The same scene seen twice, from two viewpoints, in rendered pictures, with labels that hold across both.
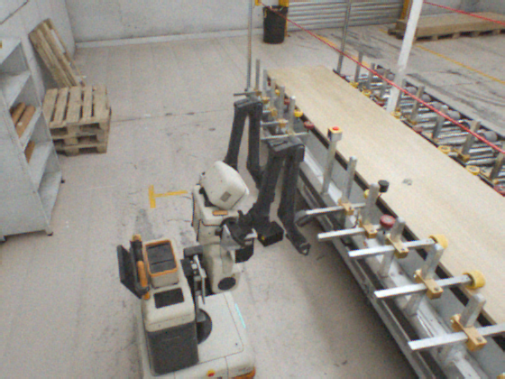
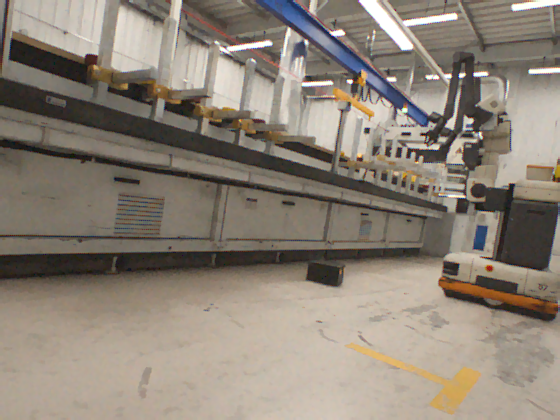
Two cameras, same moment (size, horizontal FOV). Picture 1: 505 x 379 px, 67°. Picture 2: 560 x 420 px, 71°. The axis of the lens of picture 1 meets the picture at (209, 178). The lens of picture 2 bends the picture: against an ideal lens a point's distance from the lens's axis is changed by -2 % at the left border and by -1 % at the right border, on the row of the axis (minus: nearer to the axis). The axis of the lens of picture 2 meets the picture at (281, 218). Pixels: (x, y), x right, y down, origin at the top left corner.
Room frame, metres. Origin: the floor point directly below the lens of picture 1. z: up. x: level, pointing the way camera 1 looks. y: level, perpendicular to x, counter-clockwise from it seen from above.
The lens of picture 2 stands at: (4.36, 1.00, 0.47)
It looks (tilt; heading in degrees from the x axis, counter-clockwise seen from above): 3 degrees down; 226
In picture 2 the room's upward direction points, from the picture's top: 9 degrees clockwise
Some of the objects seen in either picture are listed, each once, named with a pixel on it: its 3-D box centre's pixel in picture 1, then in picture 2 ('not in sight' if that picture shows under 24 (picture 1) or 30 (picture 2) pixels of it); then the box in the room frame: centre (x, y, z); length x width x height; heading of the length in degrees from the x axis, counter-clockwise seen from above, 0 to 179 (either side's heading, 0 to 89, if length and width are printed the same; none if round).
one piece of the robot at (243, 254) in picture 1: (234, 230); (474, 153); (1.50, -0.12, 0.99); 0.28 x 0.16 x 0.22; 14
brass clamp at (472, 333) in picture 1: (466, 331); not in sight; (0.89, -1.02, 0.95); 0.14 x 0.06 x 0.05; 9
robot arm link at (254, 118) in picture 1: (253, 139); (453, 86); (1.75, -0.24, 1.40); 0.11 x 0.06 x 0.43; 14
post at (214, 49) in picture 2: (271, 101); (207, 93); (3.38, -0.63, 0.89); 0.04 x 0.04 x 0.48; 9
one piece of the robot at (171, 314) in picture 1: (170, 297); (526, 218); (1.41, 0.25, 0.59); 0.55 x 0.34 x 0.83; 14
